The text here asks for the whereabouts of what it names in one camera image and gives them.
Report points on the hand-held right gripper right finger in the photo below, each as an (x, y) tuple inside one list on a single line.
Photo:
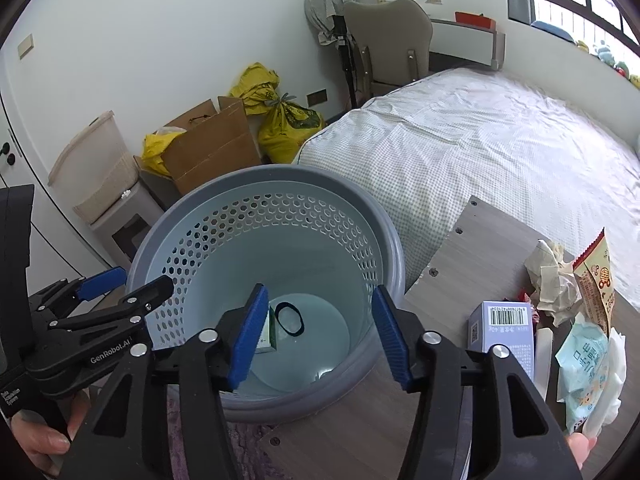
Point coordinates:
[(392, 340)]

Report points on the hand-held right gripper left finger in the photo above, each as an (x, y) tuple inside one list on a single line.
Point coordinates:
[(250, 335)]

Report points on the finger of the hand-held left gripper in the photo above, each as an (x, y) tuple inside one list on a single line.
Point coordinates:
[(145, 297), (102, 277)]

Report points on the trash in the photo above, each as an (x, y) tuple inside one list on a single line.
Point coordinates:
[(487, 335)]

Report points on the blue-grey perforated waste basket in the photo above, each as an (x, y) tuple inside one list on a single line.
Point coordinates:
[(320, 270)]

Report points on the white tube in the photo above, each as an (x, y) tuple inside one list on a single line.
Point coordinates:
[(542, 360)]

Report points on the light blue wipes packet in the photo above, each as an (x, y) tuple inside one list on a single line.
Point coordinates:
[(585, 365)]

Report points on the red beige snack packet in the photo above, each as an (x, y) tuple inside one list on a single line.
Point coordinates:
[(597, 285)]

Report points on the person's left hand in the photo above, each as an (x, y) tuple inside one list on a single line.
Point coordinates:
[(40, 440)]

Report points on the person's right hand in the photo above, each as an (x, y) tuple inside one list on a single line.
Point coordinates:
[(580, 447)]

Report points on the small green box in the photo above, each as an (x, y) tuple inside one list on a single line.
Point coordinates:
[(267, 340)]

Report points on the grey cabinet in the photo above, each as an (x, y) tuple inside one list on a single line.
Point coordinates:
[(135, 210)]

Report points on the beige laundry basket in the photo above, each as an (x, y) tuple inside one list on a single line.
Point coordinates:
[(95, 165)]

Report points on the purple rug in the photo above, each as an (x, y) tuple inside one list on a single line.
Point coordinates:
[(245, 455)]

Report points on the small yellow plastic bag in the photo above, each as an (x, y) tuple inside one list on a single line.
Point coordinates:
[(152, 152)]

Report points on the red candy wrapper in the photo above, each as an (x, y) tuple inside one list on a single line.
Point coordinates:
[(524, 296)]

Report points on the cardboard box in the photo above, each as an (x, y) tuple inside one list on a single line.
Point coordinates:
[(210, 155)]

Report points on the crumpled beige paper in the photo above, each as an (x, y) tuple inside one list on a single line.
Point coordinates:
[(552, 280)]

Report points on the bed with checked sheet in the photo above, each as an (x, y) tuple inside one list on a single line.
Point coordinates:
[(475, 150)]

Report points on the tied yellow bag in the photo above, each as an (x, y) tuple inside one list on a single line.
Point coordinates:
[(282, 130)]

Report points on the crumpled yellow bag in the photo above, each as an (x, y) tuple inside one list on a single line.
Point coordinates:
[(255, 82)]

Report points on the black stand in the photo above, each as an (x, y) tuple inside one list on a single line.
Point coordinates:
[(345, 60)]

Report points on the beige chair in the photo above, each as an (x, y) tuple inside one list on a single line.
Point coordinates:
[(385, 40)]

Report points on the white desk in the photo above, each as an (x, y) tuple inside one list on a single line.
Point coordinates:
[(465, 40)]

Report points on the red box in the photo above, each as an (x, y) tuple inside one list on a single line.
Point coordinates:
[(475, 19)]

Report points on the grey cloth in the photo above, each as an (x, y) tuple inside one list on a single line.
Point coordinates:
[(325, 0)]

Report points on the blue cushion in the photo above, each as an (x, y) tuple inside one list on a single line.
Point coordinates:
[(550, 29)]

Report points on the row of plush toys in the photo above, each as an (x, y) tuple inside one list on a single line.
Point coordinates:
[(607, 55)]

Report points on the beige wall switch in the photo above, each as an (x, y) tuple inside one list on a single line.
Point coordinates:
[(25, 46)]

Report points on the dark wall socket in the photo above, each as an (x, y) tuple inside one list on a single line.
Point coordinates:
[(316, 97)]

